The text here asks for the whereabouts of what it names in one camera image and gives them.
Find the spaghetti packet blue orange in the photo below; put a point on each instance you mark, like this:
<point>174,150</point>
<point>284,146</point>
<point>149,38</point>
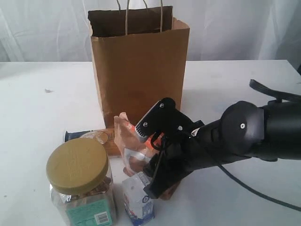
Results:
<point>103,136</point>

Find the clear jar gold lid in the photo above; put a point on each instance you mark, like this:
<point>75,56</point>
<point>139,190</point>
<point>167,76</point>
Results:
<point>81,183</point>

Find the small white blue carton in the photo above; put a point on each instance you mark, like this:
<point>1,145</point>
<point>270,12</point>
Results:
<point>138,205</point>

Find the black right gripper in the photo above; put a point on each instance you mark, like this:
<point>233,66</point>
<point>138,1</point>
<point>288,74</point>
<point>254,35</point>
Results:
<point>182,149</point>

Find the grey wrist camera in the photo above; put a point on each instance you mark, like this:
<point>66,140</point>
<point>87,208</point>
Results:
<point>150,122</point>

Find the brown paper bag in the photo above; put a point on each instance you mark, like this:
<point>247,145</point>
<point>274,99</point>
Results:
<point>139,57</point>

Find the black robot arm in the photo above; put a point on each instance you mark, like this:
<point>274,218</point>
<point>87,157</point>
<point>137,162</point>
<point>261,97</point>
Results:
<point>244,131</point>

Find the brown paper pouch orange label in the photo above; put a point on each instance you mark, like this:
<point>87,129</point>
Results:
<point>135,155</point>

